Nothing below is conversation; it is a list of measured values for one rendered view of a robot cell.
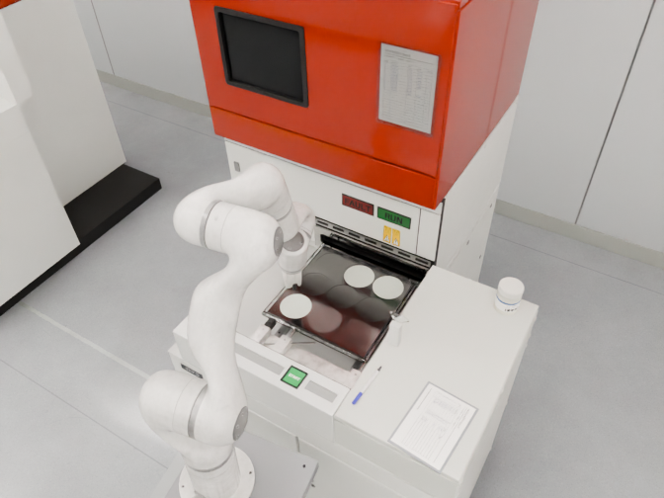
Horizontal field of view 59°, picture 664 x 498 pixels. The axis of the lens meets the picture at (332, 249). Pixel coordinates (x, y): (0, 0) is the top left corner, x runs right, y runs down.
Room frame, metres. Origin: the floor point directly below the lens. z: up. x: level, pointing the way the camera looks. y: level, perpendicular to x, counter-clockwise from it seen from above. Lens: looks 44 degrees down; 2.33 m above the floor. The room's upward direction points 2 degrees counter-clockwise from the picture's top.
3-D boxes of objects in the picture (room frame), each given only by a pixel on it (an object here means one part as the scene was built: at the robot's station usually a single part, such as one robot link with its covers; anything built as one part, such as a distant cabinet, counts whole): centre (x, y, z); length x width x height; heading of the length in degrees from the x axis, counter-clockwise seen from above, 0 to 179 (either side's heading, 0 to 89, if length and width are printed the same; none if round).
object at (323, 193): (1.53, 0.01, 1.02); 0.82 x 0.03 x 0.40; 58
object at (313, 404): (0.97, 0.22, 0.89); 0.55 x 0.09 x 0.14; 58
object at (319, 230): (1.43, -0.13, 0.89); 0.44 x 0.02 x 0.10; 58
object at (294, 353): (1.01, 0.10, 0.87); 0.36 x 0.08 x 0.03; 58
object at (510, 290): (1.12, -0.51, 1.01); 0.07 x 0.07 x 0.10
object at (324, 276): (1.24, -0.03, 0.90); 0.34 x 0.34 x 0.01; 57
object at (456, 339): (0.95, -0.30, 0.89); 0.62 x 0.35 x 0.14; 148
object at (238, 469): (0.66, 0.31, 0.96); 0.19 x 0.19 x 0.18
